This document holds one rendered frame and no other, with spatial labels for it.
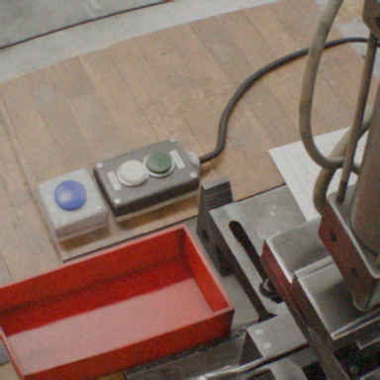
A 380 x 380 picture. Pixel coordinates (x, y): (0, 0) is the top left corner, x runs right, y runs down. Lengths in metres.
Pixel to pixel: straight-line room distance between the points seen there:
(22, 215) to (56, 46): 1.48
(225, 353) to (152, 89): 0.39
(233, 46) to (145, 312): 0.43
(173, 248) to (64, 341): 0.17
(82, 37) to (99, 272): 1.60
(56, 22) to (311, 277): 1.97
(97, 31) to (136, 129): 1.42
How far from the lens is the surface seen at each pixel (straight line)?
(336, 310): 0.93
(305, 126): 0.83
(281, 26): 1.54
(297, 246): 1.01
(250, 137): 1.39
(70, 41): 2.77
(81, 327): 1.22
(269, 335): 1.13
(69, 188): 1.28
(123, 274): 1.25
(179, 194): 1.31
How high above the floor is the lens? 1.96
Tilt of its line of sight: 53 degrees down
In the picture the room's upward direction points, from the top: 6 degrees clockwise
